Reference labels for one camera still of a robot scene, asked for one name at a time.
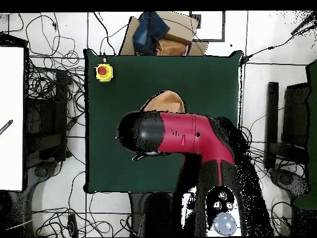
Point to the tan terry towel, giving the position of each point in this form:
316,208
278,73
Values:
166,103

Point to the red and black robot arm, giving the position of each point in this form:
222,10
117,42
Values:
188,133

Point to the dark green table cloth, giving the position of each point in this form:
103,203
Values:
123,86

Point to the yellow emergency stop button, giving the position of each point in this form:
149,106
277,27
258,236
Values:
104,72

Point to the orange-brown folded cloth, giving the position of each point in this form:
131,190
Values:
172,47

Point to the blue denim jeans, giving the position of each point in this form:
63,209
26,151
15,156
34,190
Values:
148,32

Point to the brown cardboard box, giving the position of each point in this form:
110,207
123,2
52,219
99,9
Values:
180,27

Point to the black equipment rack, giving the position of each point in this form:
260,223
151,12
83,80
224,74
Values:
47,124

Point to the black floor bar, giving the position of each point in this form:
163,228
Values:
272,124

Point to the dark grey stand base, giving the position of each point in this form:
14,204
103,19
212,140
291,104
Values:
40,172
287,179

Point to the white board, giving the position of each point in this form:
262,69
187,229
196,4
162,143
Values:
11,119

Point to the black striped rod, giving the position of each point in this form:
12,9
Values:
6,127

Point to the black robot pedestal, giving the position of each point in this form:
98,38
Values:
148,210

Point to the black square frame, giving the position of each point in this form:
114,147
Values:
223,27

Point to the black stand frame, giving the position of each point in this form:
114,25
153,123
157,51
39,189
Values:
296,116

